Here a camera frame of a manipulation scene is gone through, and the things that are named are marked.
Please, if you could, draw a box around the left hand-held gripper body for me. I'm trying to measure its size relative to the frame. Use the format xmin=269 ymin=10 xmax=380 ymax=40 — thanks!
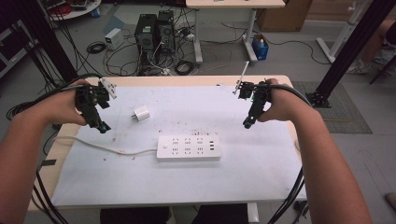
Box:
xmin=74 ymin=77 xmax=119 ymax=114

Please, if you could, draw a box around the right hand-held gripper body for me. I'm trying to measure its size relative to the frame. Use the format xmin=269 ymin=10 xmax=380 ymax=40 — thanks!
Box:
xmin=232 ymin=61 xmax=273 ymax=110

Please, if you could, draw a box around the person's right hand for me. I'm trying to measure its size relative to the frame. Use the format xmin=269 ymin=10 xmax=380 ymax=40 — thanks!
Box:
xmin=257 ymin=77 xmax=323 ymax=123

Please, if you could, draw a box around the person's left hand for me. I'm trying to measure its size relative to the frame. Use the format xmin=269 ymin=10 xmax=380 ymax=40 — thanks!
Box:
xmin=32 ymin=78 xmax=94 ymax=127

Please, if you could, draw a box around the blue box with bottles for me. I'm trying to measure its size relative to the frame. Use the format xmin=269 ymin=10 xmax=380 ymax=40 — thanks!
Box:
xmin=251 ymin=33 xmax=271 ymax=62

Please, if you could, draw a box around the white charger plug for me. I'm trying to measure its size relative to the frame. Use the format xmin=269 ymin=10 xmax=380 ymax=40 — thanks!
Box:
xmin=131 ymin=105 xmax=151 ymax=122

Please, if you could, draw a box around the small white box device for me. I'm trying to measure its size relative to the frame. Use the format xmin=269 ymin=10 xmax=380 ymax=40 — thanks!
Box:
xmin=104 ymin=27 xmax=125 ymax=51

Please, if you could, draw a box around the black metal stand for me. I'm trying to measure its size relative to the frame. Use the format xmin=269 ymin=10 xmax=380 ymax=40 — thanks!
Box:
xmin=305 ymin=0 xmax=396 ymax=109
xmin=8 ymin=0 xmax=79 ymax=82

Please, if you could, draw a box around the white power strip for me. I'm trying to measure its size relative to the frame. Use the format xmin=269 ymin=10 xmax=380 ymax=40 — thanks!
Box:
xmin=156 ymin=133 xmax=223 ymax=161

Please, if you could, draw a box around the black computer tower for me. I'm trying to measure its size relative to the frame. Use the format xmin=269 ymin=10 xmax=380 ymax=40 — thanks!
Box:
xmin=156 ymin=9 xmax=177 ymax=55
xmin=134 ymin=13 xmax=159 ymax=77

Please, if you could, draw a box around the brown cardboard box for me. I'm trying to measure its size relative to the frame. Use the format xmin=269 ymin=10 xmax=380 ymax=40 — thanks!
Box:
xmin=256 ymin=0 xmax=314 ymax=33

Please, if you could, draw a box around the light wooden table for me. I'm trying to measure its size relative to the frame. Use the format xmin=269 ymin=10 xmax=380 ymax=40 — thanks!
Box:
xmin=27 ymin=74 xmax=309 ymax=213

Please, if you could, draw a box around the round white table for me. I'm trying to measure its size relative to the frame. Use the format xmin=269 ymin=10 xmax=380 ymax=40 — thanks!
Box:
xmin=39 ymin=0 xmax=103 ymax=22

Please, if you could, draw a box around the white-legged background desk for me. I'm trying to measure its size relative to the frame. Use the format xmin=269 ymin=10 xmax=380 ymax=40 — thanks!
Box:
xmin=185 ymin=0 xmax=287 ymax=64

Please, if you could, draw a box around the white table mat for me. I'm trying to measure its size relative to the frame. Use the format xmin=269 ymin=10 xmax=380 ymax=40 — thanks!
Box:
xmin=50 ymin=84 xmax=308 ymax=209

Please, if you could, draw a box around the grey floor mat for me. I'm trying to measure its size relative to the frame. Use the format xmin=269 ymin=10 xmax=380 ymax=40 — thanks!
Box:
xmin=290 ymin=80 xmax=374 ymax=135

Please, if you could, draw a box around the white metal stand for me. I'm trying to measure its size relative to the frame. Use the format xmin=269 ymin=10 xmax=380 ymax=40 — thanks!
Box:
xmin=315 ymin=0 xmax=366 ymax=64

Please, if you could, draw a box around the white power strip cable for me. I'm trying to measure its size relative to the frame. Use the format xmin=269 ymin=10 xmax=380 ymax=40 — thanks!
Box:
xmin=55 ymin=134 xmax=159 ymax=156

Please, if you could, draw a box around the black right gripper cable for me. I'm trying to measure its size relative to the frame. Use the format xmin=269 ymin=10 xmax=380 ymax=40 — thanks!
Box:
xmin=258 ymin=81 xmax=313 ymax=107

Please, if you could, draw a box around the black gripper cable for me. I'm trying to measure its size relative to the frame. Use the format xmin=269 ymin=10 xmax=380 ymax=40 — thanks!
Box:
xmin=258 ymin=81 xmax=313 ymax=107
xmin=5 ymin=72 xmax=102 ymax=121

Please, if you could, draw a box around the coiled black cable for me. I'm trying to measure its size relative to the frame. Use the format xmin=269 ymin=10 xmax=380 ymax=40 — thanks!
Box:
xmin=86 ymin=40 xmax=107 ymax=55
xmin=174 ymin=60 xmax=197 ymax=77

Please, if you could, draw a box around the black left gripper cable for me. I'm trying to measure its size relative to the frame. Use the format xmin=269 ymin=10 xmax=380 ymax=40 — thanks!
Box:
xmin=5 ymin=72 xmax=102 ymax=121

